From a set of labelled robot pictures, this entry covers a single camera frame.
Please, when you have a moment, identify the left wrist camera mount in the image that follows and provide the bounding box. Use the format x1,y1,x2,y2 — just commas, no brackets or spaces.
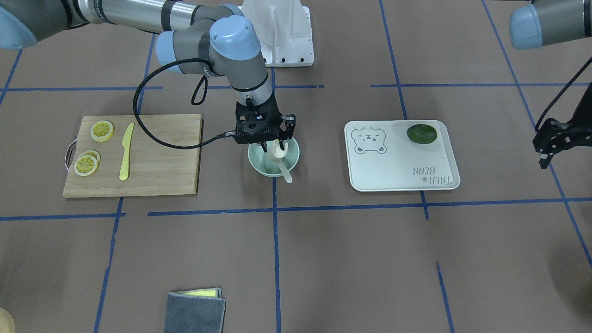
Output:
533,96,592,169

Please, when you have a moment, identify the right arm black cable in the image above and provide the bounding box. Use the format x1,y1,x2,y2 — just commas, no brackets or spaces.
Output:
133,58,239,149

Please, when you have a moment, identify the grey folded cloth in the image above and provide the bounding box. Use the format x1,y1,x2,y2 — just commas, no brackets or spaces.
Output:
164,287,226,333

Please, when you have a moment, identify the white ceramic spoon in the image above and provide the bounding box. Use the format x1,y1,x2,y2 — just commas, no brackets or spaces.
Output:
270,154,293,184

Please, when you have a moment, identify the white rectangular tray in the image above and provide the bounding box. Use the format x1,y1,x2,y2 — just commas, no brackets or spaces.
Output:
344,120,461,192

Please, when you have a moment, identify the yellow plastic knife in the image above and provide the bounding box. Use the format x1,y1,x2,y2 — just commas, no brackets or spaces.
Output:
119,123,135,181

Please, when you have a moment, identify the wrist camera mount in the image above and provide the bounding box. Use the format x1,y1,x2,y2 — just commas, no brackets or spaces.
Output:
533,96,592,169
234,98,283,145

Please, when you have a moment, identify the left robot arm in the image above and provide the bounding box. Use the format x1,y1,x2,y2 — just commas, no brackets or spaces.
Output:
509,0,592,50

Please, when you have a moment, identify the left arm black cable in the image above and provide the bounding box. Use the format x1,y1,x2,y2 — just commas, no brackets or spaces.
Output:
534,56,592,131

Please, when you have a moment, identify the green avocado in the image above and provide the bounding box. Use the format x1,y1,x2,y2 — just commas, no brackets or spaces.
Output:
406,123,438,145

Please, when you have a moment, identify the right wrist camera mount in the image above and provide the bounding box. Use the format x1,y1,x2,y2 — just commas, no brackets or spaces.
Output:
234,98,283,145

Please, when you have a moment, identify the wooden cutting board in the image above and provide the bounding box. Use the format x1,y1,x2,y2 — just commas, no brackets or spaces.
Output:
63,115,200,198

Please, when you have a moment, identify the light green bowl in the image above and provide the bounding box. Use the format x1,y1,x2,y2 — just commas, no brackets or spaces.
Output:
247,137,300,178

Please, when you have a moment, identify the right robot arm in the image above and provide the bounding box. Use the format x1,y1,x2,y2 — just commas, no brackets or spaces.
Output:
0,0,296,146

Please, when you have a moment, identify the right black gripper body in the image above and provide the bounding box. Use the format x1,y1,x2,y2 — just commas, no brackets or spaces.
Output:
279,114,296,142

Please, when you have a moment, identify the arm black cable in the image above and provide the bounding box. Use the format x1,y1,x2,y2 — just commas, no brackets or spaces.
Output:
534,56,592,131
133,58,239,149

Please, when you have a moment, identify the lemon slice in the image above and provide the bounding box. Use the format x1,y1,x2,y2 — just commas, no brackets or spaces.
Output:
74,150,101,177
90,120,114,142

